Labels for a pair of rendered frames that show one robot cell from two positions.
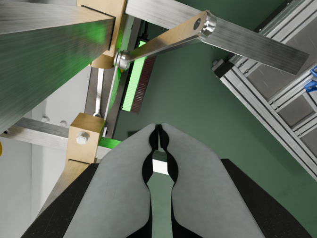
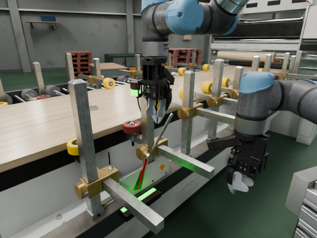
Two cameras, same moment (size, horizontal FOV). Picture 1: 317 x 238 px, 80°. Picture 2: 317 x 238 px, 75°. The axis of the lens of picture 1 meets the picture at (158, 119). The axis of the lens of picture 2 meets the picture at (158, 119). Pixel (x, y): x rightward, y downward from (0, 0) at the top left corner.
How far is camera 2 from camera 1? 0.72 m
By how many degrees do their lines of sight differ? 96
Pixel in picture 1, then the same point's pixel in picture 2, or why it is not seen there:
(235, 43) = (187, 158)
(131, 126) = not seen: outside the picture
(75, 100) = not seen: hidden behind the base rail
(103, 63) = (143, 149)
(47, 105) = (71, 211)
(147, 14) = (163, 148)
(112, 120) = (108, 213)
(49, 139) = not seen: hidden behind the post
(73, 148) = (101, 171)
